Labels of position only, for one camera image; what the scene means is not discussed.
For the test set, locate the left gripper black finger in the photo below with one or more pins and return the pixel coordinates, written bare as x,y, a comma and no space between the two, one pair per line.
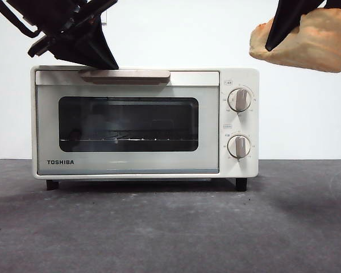
71,52
99,48

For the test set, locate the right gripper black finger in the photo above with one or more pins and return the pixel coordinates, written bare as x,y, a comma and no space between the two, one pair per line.
287,20

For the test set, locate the golden bread loaf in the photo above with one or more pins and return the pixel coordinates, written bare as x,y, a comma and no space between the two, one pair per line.
315,42

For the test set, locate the cream oven control knob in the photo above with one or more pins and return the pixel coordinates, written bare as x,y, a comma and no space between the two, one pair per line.
239,147
239,100

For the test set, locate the cream Toshiba toaster oven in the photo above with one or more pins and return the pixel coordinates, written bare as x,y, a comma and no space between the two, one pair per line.
244,125

